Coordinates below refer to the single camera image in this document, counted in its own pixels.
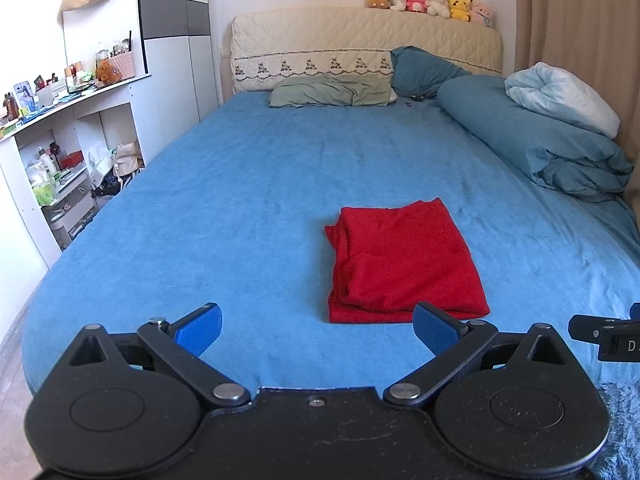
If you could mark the clear plastic drawer box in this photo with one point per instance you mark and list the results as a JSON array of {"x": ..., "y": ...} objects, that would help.
[{"x": 67, "y": 212}]

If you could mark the white shelf unit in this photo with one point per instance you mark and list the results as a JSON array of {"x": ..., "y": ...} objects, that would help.
[{"x": 55, "y": 160}]

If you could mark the red garment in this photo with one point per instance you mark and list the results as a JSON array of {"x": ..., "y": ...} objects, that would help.
[{"x": 405, "y": 260}]

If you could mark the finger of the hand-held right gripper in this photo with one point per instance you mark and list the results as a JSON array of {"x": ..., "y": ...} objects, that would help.
[
  {"x": 636, "y": 311},
  {"x": 584, "y": 329}
]

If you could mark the brown teddy bear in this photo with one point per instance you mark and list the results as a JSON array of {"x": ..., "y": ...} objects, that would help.
[{"x": 107, "y": 74}]

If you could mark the blue fluffy rug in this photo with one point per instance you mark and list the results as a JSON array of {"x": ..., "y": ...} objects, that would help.
[{"x": 620, "y": 430}]

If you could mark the white plastic bag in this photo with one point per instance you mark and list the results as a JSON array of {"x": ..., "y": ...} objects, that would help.
[{"x": 100, "y": 160}]

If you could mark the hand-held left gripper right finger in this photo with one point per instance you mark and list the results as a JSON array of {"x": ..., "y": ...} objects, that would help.
[{"x": 434, "y": 329}]

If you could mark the small dark hair clip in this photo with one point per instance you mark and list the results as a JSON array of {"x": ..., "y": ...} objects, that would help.
[{"x": 415, "y": 98}]

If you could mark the white and grey wardrobe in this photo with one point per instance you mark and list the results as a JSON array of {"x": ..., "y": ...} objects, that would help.
[{"x": 175, "y": 45}]

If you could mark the row of plush toys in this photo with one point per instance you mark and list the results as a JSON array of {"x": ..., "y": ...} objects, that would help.
[{"x": 430, "y": 2}]

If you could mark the dark blue pillow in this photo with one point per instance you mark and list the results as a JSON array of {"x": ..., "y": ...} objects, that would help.
[{"x": 425, "y": 71}]

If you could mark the cream quilted headboard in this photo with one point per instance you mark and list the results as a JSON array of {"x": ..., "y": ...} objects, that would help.
[{"x": 320, "y": 35}]

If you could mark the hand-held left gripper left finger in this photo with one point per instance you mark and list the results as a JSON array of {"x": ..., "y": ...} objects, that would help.
[{"x": 200, "y": 332}]

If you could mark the green packet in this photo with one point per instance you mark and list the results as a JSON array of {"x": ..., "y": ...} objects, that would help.
[{"x": 44, "y": 193}]

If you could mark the blue folded duvet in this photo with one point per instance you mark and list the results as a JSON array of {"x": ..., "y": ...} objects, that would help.
[{"x": 540, "y": 135}]

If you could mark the red box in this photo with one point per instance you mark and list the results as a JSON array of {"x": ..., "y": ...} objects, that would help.
[{"x": 71, "y": 160}]

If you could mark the pink woven basket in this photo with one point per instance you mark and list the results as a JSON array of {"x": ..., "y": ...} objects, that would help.
[{"x": 124, "y": 64}]

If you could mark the green pillow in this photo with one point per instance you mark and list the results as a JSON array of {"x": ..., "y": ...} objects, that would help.
[{"x": 330, "y": 91}]

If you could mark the beige curtain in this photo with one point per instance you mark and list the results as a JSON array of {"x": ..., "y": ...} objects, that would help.
[{"x": 575, "y": 25}]

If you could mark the beige cloth bag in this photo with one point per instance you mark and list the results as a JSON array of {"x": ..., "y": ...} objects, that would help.
[{"x": 128, "y": 157}]

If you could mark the bed with blue sheet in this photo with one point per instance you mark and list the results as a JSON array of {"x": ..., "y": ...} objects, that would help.
[{"x": 250, "y": 200}]

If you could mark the light blue blanket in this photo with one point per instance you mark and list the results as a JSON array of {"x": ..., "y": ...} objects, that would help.
[{"x": 560, "y": 94}]

